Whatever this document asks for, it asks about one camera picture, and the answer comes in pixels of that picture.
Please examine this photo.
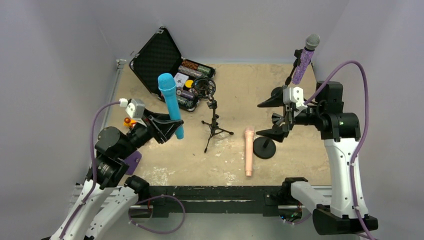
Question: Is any blue microphone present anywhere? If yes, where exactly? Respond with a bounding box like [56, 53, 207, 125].
[157, 73, 182, 120]

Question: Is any black round-base mic stand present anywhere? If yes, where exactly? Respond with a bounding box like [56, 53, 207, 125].
[282, 49, 304, 89]

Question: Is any black tripod mic stand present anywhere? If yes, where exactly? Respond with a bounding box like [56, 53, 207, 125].
[191, 76, 234, 153]

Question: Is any purple glitter microphone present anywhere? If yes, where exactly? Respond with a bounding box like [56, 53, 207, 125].
[291, 33, 321, 85]

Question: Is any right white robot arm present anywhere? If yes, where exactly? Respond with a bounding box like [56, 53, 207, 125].
[258, 81, 379, 235]

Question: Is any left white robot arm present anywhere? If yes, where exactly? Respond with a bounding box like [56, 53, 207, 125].
[49, 104, 184, 240]

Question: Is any orange toy vehicle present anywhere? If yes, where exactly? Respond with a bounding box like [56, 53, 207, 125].
[123, 117, 137, 129]

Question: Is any purple flat plastic piece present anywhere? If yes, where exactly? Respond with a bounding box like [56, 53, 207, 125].
[123, 150, 142, 175]

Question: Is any pink microphone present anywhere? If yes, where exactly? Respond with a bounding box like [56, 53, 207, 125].
[244, 127, 255, 177]

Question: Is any white playing card deck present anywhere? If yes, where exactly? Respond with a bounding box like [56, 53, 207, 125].
[173, 72, 189, 88]

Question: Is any yellow poker chip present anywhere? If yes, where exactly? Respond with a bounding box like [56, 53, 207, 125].
[184, 79, 194, 89]

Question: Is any black poker chip case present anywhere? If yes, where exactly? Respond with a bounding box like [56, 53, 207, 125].
[129, 26, 216, 112]

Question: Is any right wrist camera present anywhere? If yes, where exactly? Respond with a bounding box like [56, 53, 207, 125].
[282, 86, 307, 111]

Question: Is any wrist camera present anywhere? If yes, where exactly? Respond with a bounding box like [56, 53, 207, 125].
[119, 98, 145, 124]
[282, 86, 307, 111]

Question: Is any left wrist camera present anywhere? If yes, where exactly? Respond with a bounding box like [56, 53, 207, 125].
[119, 98, 145, 124]

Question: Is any left side aluminium rail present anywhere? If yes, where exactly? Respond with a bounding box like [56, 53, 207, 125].
[86, 58, 127, 180]

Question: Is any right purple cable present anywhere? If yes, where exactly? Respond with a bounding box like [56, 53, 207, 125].
[303, 60, 379, 240]

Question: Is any aluminium frame rail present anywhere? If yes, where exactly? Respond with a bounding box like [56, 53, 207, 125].
[68, 184, 362, 209]

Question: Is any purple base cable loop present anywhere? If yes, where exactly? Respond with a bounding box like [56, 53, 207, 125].
[127, 194, 186, 235]

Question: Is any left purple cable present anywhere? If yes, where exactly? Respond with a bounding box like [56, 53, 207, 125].
[58, 101, 122, 240]

